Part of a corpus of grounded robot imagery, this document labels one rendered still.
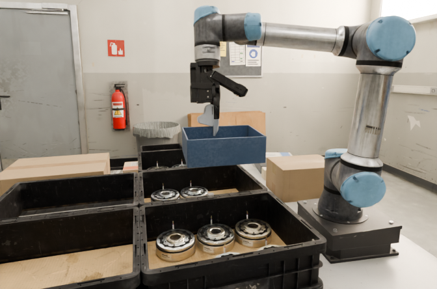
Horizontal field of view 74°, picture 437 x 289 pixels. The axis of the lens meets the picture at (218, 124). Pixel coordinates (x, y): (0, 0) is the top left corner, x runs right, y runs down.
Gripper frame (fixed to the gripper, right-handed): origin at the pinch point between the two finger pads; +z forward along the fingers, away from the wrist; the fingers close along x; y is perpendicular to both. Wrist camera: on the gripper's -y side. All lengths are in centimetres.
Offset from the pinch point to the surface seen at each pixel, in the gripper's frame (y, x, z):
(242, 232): -5.7, 6.9, 27.6
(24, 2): 179, -280, -137
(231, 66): -65, -301, -70
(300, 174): -45, -43, 24
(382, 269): -50, 5, 44
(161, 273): 15.0, 30.5, 24.1
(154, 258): 18.0, 9.9, 31.2
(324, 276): -31, 5, 44
